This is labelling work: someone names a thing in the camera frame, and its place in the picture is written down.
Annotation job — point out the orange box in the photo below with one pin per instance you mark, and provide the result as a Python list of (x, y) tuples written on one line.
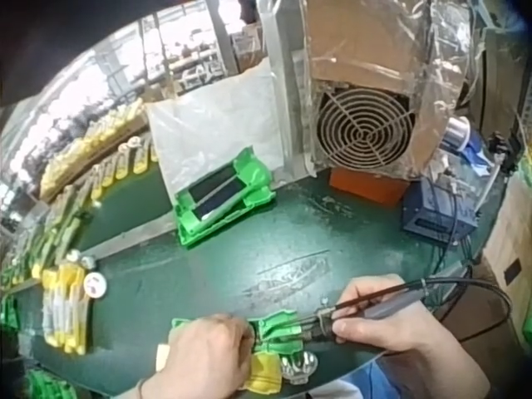
[(367, 187)]

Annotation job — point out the yellow plastic lamp cover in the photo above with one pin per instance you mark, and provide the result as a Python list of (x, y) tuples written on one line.
[(264, 374)]

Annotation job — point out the stack of yellow lamp parts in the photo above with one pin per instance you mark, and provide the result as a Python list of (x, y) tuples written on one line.
[(66, 307)]

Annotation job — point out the brown cardboard carton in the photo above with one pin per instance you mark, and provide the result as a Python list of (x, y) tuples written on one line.
[(511, 232)]

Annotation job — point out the translucent white plastic bag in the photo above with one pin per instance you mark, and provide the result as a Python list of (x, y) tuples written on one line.
[(216, 124)]

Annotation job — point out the row of yellow-green lamp housings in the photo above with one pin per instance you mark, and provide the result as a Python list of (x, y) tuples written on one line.
[(124, 166)]

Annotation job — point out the grey metal table divider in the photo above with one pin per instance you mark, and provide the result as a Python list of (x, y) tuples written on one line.
[(124, 237)]

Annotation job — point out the clear plastic reflector lens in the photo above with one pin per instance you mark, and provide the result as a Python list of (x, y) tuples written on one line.
[(297, 367)]

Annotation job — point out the pile of green plastic parts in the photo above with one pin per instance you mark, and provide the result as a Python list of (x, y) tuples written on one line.
[(50, 384)]

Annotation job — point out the crate of yellow parts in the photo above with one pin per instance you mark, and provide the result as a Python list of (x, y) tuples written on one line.
[(91, 141)]

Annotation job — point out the green jig with solar panels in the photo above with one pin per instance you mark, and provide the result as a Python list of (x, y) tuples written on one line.
[(226, 195)]

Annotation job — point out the background workshop shelves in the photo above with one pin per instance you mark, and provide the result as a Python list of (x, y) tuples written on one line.
[(195, 54)]

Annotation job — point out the green plastic lamp housing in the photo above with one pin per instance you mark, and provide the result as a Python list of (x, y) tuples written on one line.
[(276, 328)]

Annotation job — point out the white round cap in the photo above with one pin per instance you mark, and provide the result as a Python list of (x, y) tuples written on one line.
[(95, 284)]

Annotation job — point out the person's left fingers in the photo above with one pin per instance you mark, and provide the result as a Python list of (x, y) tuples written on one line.
[(246, 347)]

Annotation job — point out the blue soldering station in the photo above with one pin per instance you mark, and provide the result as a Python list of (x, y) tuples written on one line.
[(436, 212)]

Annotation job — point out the black grey soldering iron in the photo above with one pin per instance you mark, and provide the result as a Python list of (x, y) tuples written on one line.
[(382, 311)]

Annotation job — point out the heap of green-yellow lamp housings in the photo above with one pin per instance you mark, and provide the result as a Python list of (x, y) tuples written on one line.
[(50, 232)]

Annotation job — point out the fume extractor fan box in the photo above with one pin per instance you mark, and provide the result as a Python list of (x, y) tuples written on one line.
[(357, 83)]

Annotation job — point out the cream plastic piece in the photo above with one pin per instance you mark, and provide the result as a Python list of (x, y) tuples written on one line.
[(163, 358)]

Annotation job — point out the person's left hand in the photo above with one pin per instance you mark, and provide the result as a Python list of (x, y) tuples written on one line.
[(199, 357)]

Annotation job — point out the person's right hand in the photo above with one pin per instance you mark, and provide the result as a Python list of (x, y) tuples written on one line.
[(399, 328)]

